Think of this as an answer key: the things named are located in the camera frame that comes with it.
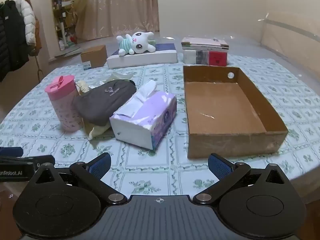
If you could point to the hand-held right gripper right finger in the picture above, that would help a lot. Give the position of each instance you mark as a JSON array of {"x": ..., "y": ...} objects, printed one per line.
[{"x": 220, "y": 166}]

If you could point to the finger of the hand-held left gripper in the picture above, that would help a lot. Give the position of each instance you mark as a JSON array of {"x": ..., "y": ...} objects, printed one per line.
[
  {"x": 27, "y": 160},
  {"x": 11, "y": 151}
]

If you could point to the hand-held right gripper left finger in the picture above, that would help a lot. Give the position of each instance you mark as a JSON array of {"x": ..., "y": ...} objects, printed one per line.
[{"x": 101, "y": 166}]

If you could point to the light green cloth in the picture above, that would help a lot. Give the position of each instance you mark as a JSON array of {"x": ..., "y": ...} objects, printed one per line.
[{"x": 98, "y": 131}]

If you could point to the cardboard tray box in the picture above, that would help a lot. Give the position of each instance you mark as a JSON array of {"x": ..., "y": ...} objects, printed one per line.
[{"x": 220, "y": 105}]

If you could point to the grey fabric pouch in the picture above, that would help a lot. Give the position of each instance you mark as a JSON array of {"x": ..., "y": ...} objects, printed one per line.
[{"x": 105, "y": 100}]

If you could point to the white mesh cloth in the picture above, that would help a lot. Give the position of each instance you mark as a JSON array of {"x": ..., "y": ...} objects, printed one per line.
[{"x": 118, "y": 76}]

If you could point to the green floral tablecloth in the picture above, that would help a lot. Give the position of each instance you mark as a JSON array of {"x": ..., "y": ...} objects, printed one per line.
[{"x": 162, "y": 170}]

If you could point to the purple tissue pack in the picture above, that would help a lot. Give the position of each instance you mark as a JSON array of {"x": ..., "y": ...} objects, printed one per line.
[{"x": 142, "y": 125}]

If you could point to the pink lidded cup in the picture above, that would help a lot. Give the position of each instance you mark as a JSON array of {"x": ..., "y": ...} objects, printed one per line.
[{"x": 65, "y": 105}]

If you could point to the gold clothes rack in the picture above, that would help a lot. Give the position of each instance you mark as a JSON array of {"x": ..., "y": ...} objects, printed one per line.
[{"x": 39, "y": 70}]

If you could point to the small closed cardboard box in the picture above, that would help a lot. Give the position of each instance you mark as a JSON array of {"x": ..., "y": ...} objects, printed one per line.
[{"x": 96, "y": 55}]

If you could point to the white flat box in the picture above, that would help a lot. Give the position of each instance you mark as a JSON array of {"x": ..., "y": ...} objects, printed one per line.
[{"x": 145, "y": 58}]

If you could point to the thin book with dark edge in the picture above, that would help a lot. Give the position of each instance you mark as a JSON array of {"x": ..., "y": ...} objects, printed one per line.
[{"x": 200, "y": 48}]

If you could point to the brown jacket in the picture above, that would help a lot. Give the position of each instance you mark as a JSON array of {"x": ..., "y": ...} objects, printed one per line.
[{"x": 38, "y": 35}]

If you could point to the pink cover book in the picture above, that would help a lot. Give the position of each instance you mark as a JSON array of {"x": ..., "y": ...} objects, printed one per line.
[{"x": 202, "y": 41}]

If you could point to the white bunny plush toy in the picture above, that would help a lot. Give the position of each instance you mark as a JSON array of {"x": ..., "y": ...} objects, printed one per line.
[{"x": 138, "y": 42}]

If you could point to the white puffer jacket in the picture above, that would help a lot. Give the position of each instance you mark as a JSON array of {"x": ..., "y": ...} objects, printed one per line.
[{"x": 29, "y": 22}]

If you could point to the small green block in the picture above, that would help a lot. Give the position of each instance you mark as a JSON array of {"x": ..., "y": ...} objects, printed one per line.
[{"x": 153, "y": 42}]

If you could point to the plastic wrapped headboard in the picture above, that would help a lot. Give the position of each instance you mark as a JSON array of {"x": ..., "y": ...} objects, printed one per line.
[{"x": 292, "y": 35}]

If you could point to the cluttered shelf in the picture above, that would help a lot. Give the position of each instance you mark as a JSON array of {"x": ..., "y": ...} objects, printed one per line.
[{"x": 61, "y": 7}]

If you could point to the beige curtain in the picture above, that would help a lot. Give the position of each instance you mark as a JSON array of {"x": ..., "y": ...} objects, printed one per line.
[{"x": 120, "y": 7}]

